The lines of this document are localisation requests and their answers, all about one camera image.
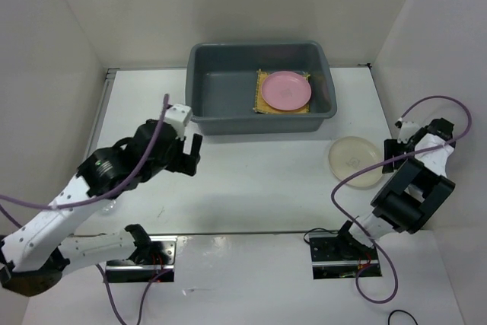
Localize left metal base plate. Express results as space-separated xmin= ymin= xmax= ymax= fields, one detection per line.
xmin=104 ymin=235 xmax=177 ymax=283

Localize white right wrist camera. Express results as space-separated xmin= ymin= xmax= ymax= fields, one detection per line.
xmin=395 ymin=117 xmax=420 ymax=144

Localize cream plastic plate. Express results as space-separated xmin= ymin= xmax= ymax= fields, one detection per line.
xmin=328 ymin=136 xmax=383 ymax=189

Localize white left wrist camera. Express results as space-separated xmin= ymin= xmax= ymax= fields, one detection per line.
xmin=164 ymin=104 xmax=193 ymax=140

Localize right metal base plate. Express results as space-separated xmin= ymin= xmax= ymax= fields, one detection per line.
xmin=307 ymin=233 xmax=382 ymax=279

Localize woven bamboo tray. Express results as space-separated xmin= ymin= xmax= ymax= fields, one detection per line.
xmin=253 ymin=69 xmax=310 ymax=115

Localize black cable loop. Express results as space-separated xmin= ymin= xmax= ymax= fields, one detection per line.
xmin=387 ymin=301 xmax=419 ymax=325

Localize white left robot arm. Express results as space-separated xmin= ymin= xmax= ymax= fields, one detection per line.
xmin=1 ymin=119 xmax=202 ymax=297

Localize metal base plate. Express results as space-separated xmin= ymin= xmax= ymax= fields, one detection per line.
xmin=307 ymin=233 xmax=382 ymax=279
xmin=104 ymin=235 xmax=177 ymax=283

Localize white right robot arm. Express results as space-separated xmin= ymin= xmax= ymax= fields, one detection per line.
xmin=333 ymin=118 xmax=456 ymax=260

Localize pink plastic plate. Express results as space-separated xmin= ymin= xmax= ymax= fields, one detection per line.
xmin=260 ymin=71 xmax=312 ymax=112

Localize grey plastic bin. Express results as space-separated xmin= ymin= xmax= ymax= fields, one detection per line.
xmin=186 ymin=41 xmax=337 ymax=135

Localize aluminium table edge rail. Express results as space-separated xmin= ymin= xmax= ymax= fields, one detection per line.
xmin=85 ymin=67 xmax=186 ymax=155

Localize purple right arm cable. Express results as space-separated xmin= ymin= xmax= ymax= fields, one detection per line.
xmin=331 ymin=95 xmax=473 ymax=304

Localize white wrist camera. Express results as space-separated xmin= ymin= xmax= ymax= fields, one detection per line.
xmin=164 ymin=104 xmax=193 ymax=140
xmin=395 ymin=117 xmax=420 ymax=144

